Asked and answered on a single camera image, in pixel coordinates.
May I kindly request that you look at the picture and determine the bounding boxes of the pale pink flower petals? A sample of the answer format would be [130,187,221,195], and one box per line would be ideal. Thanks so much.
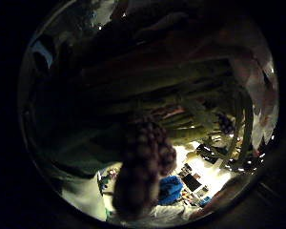
[228,47,280,151]

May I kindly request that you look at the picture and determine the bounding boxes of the small purple flower cluster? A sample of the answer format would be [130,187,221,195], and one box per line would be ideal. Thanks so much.
[216,113,236,135]

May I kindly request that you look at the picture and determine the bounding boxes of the black tray with small items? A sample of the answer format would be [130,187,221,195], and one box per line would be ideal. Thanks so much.
[194,143,228,165]

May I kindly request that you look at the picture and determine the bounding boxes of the the person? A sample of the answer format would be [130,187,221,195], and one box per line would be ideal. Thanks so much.
[58,173,194,225]

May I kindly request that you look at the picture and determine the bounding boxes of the black flat case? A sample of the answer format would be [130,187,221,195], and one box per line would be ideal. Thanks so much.
[181,173,203,193]

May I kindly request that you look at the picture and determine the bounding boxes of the blue cloth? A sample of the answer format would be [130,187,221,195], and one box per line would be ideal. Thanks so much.
[156,175,185,206]

